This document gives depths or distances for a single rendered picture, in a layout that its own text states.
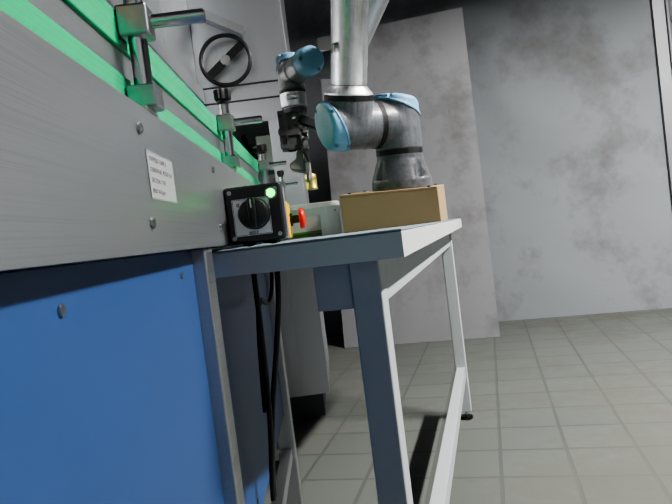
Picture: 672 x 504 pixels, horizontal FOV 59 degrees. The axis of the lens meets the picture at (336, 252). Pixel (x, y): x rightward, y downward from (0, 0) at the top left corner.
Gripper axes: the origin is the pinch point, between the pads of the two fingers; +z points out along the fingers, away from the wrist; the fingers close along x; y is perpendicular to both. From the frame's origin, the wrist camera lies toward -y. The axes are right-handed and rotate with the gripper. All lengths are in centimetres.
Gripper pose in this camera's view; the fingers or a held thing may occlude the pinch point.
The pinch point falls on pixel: (310, 177)
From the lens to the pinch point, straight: 171.3
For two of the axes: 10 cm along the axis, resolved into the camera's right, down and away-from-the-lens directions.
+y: -9.9, 1.2, -0.2
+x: 0.3, 0.4, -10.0
